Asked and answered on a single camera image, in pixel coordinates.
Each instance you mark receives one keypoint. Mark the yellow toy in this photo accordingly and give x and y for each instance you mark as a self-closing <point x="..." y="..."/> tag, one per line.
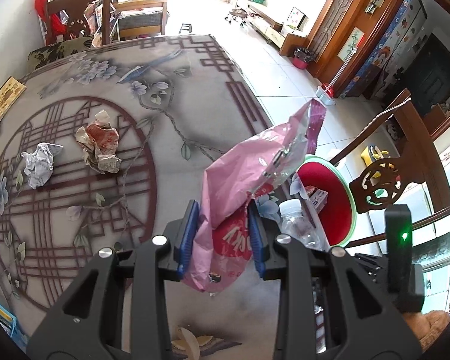
<point x="373" y="153"/>

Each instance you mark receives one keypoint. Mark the red basin with green rim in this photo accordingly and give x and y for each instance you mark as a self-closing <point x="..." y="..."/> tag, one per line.
<point x="337" y="210"/>

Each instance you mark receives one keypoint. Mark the white and red dustpan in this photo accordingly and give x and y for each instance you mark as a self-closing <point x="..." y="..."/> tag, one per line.
<point x="324" y="95"/>

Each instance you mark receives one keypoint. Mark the wooden sofa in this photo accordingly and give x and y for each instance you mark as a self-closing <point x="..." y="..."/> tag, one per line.
<point x="138" y="3"/>

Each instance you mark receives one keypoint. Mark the red trash bin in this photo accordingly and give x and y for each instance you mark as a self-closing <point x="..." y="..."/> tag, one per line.
<point x="303" y="57"/>

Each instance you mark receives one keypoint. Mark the carved wooden chair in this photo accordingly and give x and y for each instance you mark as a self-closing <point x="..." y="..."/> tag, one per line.
<point x="382" y="183"/>

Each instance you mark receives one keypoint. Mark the blue and yellow box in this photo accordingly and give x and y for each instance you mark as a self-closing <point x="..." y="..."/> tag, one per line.
<point x="0" y="318"/>

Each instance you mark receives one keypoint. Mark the pink snack bag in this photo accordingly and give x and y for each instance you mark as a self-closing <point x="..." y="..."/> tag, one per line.
<point x="240" y="165"/>

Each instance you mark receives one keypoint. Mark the person's right forearm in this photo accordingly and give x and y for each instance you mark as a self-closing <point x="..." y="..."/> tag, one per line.
<point x="429" y="328"/>

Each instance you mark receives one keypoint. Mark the bamboo painting panel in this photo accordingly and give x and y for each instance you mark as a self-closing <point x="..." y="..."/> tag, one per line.
<point x="354" y="43"/>

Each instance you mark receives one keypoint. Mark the red bag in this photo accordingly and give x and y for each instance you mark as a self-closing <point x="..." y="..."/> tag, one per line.
<point x="47" y="11"/>

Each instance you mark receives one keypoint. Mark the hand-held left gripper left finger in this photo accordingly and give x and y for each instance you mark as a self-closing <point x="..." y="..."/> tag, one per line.
<point x="189" y="236"/>

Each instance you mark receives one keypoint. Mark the wooden chair with red bag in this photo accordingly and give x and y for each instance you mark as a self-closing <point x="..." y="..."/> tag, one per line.
<point x="78" y="11"/>

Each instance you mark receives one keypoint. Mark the carved wooden partition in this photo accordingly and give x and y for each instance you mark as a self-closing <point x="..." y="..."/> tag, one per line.
<point x="337" y="15"/>

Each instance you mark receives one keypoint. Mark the yellow patterned card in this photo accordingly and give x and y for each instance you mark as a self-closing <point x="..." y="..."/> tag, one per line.
<point x="5" y="97"/>

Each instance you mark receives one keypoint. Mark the clear plastic bottle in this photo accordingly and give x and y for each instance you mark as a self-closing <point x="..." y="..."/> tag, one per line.
<point x="298" y="225"/>

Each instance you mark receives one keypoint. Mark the wheeled stool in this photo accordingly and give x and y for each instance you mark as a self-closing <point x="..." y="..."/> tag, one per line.
<point x="236" y="15"/>

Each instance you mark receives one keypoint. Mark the small red and white carton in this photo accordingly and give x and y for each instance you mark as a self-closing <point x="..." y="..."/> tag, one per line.
<point x="317" y="197"/>

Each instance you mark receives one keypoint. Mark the black door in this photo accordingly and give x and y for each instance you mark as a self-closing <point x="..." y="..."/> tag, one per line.
<point x="431" y="67"/>

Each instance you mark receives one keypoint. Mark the floral printed tablecloth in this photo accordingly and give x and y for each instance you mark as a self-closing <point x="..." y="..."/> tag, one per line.
<point x="97" y="232"/>

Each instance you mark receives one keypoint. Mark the small framed picture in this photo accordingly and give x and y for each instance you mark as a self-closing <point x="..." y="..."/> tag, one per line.
<point x="296" y="17"/>

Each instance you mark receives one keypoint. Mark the crumpled red and white paper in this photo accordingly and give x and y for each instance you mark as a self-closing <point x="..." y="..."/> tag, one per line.
<point x="99" y="142"/>

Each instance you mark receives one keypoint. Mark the low television cabinet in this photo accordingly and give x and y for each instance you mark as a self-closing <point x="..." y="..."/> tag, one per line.
<point x="270" y="20"/>

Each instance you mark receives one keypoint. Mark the floral chair cushion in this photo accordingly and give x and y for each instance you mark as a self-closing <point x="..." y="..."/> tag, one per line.
<point x="56" y="50"/>

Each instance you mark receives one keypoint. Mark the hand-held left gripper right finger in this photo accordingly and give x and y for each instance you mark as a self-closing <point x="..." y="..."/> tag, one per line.
<point x="257" y="240"/>

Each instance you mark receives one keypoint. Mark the small black stool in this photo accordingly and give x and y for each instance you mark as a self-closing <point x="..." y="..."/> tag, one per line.
<point x="186" y="28"/>

